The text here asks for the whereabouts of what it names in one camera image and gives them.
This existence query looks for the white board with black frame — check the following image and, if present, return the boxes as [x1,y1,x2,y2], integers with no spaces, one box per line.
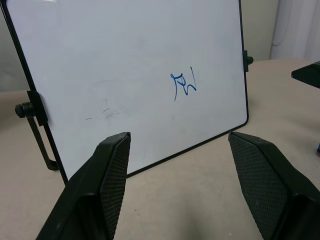
[0,0,249,186]

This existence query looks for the black flat object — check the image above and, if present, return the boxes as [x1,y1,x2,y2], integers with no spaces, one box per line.
[291,60,320,89]

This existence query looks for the black metal whiteboard stand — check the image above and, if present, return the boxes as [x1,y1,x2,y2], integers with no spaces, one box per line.
[15,90,59,172]

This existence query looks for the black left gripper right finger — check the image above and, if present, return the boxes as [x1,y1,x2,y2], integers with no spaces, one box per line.
[228,131,320,240]

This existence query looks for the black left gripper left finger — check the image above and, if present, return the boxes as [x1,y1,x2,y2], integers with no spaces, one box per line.
[35,131,132,240]

